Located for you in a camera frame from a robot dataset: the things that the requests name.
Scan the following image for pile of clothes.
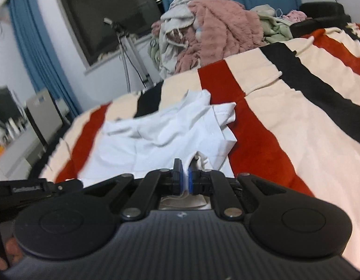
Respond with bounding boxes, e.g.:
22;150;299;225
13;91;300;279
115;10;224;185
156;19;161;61
148;0;307;79

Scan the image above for dark window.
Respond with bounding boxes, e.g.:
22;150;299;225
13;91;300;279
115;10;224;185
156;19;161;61
60;0;164;65

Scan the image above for white wooden chair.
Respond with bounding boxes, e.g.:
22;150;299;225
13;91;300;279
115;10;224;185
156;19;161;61
24;88;70;148

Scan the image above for white desk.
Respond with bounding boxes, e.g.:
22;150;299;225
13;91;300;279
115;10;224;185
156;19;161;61
0;116;48;181

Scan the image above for silver tripod stand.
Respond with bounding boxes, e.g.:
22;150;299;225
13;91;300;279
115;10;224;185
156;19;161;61
104;18;154;92

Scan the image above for white t-shirt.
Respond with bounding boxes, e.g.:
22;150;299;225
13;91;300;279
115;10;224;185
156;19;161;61
77;90;237;187

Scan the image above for striped bed blanket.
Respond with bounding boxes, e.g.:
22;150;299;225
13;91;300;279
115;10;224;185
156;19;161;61
40;23;360;270

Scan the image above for left blue curtain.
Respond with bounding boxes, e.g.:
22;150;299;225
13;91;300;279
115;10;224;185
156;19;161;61
7;0;82;117

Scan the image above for person's left hand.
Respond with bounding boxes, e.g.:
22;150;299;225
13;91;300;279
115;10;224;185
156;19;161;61
0;236;24;271

